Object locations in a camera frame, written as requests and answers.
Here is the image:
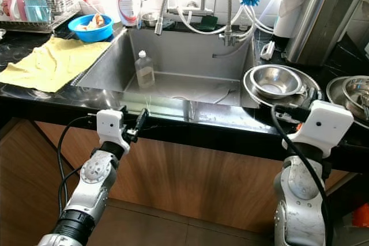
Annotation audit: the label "large stainless steel basin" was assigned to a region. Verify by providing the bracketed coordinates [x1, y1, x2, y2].
[325, 75, 369, 122]

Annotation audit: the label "clear plastic bottle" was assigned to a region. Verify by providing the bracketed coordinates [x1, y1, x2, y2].
[135, 50, 156, 89]

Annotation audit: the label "shallow stainless steel bowl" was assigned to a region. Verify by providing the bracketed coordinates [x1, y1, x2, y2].
[342, 76, 369, 107]

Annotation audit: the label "round stainless steel plate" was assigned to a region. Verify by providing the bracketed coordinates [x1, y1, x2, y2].
[242, 65, 322, 111]

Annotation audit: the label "white plastic sink clip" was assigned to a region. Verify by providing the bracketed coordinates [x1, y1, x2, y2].
[259, 40, 276, 62]

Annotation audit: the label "stainless steel sink basin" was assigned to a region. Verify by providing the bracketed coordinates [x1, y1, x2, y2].
[75, 26, 263, 108]

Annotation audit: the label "stainless steel knife block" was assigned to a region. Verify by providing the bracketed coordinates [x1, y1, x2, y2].
[284, 0, 353, 66]

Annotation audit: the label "blue plastic bowl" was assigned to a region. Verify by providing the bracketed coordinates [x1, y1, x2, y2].
[67, 14, 114, 43]

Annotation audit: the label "yellow cloth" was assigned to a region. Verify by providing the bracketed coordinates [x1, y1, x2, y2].
[0, 36, 113, 93]

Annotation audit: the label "brown wood cabinet door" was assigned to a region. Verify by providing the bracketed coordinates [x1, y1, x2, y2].
[35, 120, 332, 235]

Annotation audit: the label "orange food scraps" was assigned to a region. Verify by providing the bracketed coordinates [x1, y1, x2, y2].
[78, 14, 107, 31]

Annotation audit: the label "small steel cup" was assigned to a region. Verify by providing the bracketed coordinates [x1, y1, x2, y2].
[141, 12, 162, 28]

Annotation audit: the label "white mug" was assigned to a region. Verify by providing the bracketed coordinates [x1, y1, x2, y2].
[0, 0, 13, 22]

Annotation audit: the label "pink cup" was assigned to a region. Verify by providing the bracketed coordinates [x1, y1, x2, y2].
[9, 0, 29, 22]

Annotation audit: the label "white red-capped soap bottle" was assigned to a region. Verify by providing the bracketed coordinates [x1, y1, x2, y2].
[116, 0, 142, 28]

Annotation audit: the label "brown wood side panel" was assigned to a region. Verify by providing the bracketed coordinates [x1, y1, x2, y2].
[0, 122, 61, 246]

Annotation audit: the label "teal cup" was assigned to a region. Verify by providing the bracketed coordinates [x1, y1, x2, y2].
[25, 0, 51, 24]

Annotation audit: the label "dark green sponge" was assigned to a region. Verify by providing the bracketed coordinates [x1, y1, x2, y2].
[194, 15, 217, 31]

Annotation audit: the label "chrome pull-out faucet sprayer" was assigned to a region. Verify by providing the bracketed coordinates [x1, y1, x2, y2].
[155, 0, 182, 36]

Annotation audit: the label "chrome gooseneck tap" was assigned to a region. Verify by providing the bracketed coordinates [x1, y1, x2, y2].
[210, 0, 257, 58]

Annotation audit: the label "orange plastic bag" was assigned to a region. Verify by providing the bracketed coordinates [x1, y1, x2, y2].
[353, 203, 369, 228]

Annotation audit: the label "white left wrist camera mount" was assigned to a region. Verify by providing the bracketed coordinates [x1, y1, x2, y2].
[96, 109, 129, 153]

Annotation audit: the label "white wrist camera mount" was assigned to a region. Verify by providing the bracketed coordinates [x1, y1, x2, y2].
[96, 109, 129, 153]
[288, 100, 355, 157]

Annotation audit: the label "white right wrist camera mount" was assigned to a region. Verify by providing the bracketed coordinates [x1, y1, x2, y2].
[288, 100, 355, 157]

